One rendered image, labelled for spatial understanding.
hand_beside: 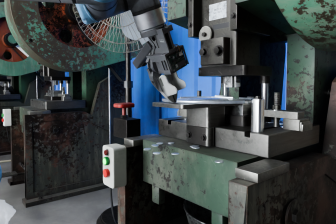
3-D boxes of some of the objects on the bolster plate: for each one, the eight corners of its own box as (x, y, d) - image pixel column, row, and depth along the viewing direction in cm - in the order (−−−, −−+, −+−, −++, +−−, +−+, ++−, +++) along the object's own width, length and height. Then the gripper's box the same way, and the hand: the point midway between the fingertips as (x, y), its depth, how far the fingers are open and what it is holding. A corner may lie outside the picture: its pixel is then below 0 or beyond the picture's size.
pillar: (265, 113, 96) (266, 71, 95) (259, 113, 98) (260, 71, 97) (269, 113, 97) (270, 71, 97) (263, 112, 99) (264, 71, 98)
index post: (259, 133, 76) (259, 96, 76) (249, 131, 78) (250, 96, 78) (265, 131, 78) (265, 96, 78) (255, 130, 80) (255, 95, 80)
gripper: (153, 31, 68) (180, 111, 75) (178, 19, 73) (201, 95, 80) (131, 35, 74) (158, 109, 81) (156, 25, 79) (179, 94, 86)
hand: (171, 98), depth 82 cm, fingers closed
